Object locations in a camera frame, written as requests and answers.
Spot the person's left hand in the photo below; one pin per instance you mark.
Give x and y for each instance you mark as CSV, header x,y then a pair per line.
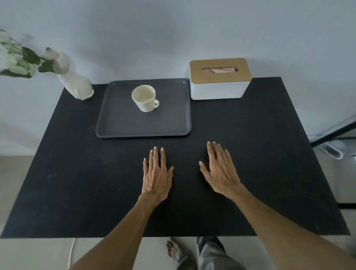
x,y
155,182

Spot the white tissue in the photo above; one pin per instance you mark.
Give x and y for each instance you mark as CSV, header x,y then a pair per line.
x,y
221,70

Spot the cream ceramic cup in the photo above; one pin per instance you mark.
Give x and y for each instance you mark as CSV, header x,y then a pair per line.
x,y
144,98

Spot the person's left middle finger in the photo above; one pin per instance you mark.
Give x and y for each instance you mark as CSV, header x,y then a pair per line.
x,y
156,158

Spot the black metal frame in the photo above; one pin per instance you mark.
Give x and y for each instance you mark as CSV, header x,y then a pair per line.
x,y
333,133

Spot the white flowers with green leaves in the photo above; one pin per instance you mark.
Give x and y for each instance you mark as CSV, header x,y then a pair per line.
x,y
16,59

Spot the person's grey trousers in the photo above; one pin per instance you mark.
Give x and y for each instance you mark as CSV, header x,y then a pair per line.
x,y
211,256

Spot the white cat-shaped vase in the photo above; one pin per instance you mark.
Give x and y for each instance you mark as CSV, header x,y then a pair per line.
x,y
75,82

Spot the person's right little finger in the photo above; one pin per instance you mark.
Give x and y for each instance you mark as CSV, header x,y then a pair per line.
x,y
229,160

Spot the person's left little finger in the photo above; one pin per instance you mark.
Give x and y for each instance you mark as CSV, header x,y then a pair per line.
x,y
145,166

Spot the person's right hand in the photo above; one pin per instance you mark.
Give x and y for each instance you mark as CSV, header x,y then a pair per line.
x,y
221,173

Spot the person's left forearm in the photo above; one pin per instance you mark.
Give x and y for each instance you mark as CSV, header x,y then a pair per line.
x,y
122,236

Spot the person's bare foot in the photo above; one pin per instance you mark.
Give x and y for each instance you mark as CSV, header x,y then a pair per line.
x,y
173,250

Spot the person's right middle finger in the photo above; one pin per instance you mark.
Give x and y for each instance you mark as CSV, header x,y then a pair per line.
x,y
218,153

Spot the white tissue box wooden lid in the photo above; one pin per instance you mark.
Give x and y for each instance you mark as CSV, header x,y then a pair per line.
x,y
218,83

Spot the person's right forearm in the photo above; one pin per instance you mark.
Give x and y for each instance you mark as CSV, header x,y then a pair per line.
x,y
286,236

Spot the person's left thumb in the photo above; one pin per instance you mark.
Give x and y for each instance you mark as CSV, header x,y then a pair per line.
x,y
170,173

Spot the dark grey rectangular tray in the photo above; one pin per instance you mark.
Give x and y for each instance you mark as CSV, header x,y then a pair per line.
x,y
122,116

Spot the person's right thumb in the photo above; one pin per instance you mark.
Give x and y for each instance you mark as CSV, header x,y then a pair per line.
x,y
204,169

